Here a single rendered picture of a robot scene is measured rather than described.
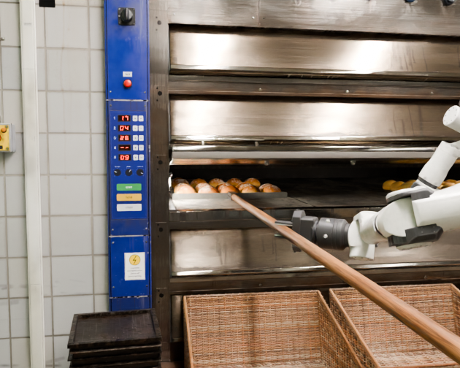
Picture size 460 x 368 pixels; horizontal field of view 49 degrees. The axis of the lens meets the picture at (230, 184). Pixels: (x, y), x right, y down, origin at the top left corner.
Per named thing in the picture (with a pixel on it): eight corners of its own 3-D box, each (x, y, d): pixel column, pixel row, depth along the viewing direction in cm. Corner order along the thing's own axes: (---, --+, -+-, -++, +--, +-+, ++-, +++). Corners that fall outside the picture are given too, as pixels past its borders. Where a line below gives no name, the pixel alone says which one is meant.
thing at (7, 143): (-13, 151, 180) (-15, 123, 179) (16, 151, 182) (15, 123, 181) (-20, 152, 173) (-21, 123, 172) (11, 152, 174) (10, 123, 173)
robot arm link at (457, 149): (483, 119, 155) (457, 156, 159) (459, 107, 153) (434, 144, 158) (493, 125, 149) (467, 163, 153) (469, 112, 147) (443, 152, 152)
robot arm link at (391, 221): (365, 253, 128) (390, 244, 109) (357, 215, 130) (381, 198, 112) (405, 249, 128) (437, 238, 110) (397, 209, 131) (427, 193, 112)
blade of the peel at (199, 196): (287, 197, 241) (287, 191, 241) (172, 199, 232) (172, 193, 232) (269, 189, 276) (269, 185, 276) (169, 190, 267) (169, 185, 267)
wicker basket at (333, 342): (181, 362, 197) (180, 293, 195) (318, 354, 206) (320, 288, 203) (190, 434, 150) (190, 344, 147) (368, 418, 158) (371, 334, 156)
